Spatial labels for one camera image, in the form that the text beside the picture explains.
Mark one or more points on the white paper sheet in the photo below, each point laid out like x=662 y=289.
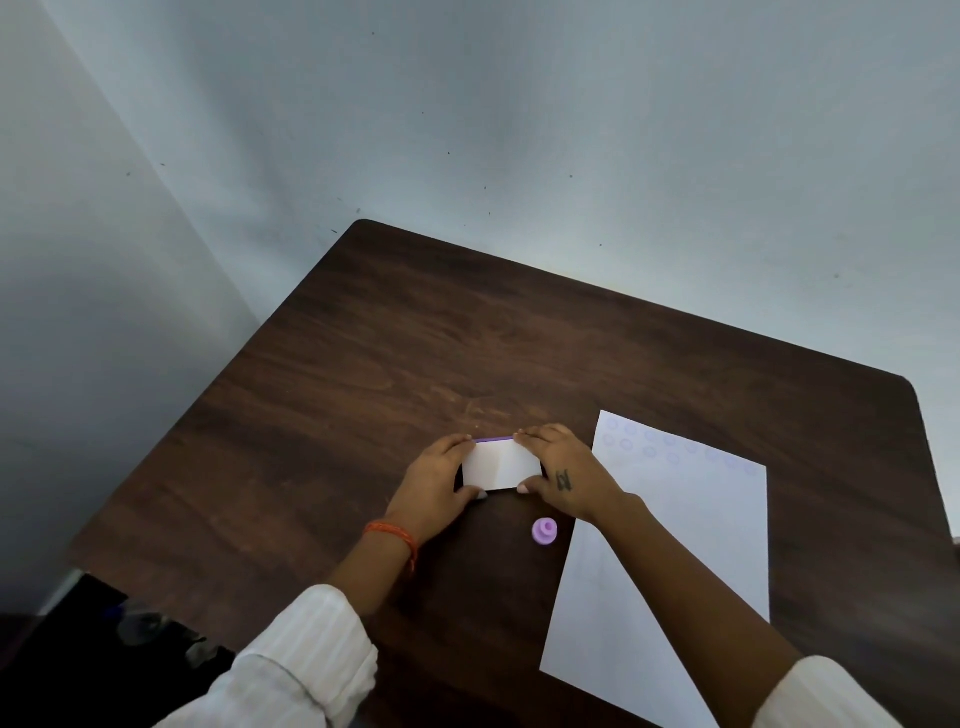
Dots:
x=705 y=540

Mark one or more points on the person's right forearm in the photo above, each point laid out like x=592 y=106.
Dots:
x=690 y=607

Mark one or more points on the person's left thumb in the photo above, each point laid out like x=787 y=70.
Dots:
x=471 y=493

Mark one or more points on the person's right white sleeve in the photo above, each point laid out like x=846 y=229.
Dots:
x=821 y=697

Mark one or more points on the small purple round stamp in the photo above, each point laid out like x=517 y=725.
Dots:
x=545 y=532

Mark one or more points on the person's right hand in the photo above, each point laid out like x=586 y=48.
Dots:
x=574 y=480

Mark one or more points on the person's left forearm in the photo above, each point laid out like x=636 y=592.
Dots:
x=371 y=574

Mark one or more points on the person's left hand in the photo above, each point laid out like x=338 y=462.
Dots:
x=431 y=491

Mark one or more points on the person's white sleeve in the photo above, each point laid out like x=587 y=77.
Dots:
x=300 y=667
x=821 y=697

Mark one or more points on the person's right thumb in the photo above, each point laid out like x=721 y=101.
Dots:
x=534 y=487

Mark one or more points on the person's left white sleeve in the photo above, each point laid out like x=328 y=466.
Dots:
x=300 y=667

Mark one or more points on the black bag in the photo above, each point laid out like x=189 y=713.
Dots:
x=97 y=660

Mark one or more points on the white box with purple edge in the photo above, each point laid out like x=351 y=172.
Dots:
x=501 y=465

